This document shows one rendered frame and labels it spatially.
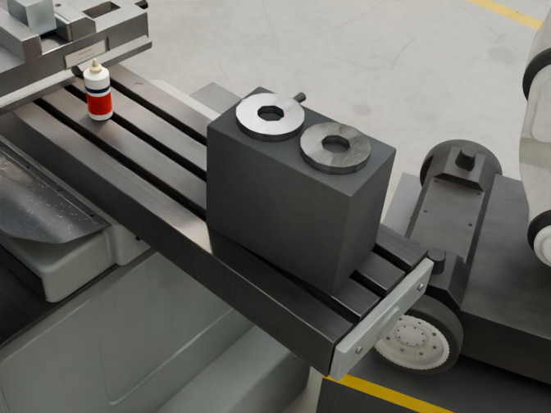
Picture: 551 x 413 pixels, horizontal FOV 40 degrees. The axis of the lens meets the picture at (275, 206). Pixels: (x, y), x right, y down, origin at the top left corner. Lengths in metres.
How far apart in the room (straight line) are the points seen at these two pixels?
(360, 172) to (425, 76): 2.30
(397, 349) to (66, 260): 0.72
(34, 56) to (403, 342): 0.89
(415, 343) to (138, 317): 0.56
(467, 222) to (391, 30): 1.92
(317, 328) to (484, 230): 0.78
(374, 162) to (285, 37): 2.42
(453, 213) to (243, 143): 0.82
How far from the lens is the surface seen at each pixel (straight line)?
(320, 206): 0.93
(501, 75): 3.34
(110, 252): 1.29
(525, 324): 1.56
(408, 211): 1.95
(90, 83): 1.27
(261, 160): 0.95
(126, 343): 1.50
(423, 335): 1.55
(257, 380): 1.81
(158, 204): 1.14
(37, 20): 1.36
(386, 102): 3.02
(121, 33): 1.45
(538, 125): 1.38
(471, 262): 1.62
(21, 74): 1.35
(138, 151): 1.24
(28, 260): 1.25
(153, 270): 1.40
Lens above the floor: 1.71
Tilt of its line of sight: 43 degrees down
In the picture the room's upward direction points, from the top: 5 degrees clockwise
